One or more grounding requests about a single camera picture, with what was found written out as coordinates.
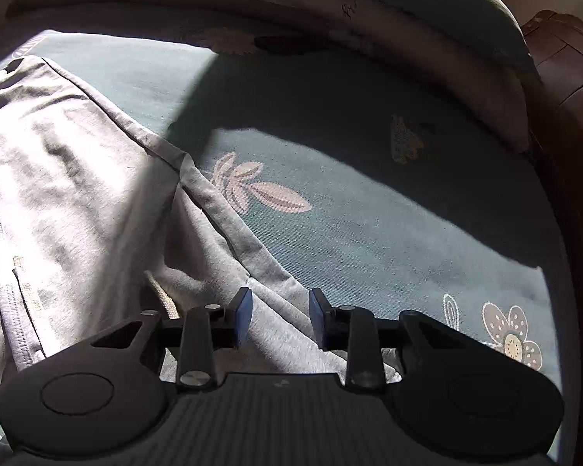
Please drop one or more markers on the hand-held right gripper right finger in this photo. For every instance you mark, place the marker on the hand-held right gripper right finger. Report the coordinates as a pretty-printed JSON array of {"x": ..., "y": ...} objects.
[{"x": 316, "y": 318}]

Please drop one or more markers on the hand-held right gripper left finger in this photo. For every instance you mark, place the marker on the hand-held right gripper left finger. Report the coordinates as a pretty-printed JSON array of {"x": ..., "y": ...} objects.
[{"x": 243, "y": 315}]

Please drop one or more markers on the teal floral bed sheet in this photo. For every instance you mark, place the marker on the teal floral bed sheet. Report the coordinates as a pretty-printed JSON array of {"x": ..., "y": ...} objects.
[{"x": 369, "y": 213}]

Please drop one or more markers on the folded pink floral quilt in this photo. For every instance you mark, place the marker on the folded pink floral quilt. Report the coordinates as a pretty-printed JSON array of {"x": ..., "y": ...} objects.
[{"x": 320, "y": 14}]

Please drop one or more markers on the wooden bed headboard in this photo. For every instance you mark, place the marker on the wooden bed headboard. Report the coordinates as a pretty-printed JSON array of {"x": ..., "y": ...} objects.
[{"x": 573, "y": 131}]

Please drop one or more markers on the teal pillow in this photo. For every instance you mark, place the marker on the teal pillow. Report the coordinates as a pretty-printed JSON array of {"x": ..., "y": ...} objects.
[{"x": 456, "y": 0}]

